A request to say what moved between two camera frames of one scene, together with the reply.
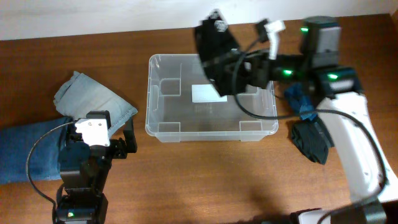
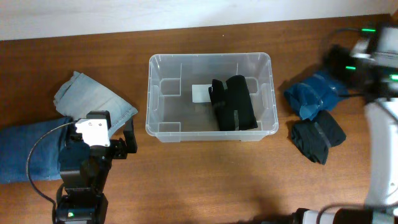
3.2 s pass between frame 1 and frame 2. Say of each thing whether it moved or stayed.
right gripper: moved
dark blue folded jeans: stayed
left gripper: stayed
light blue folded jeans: stayed
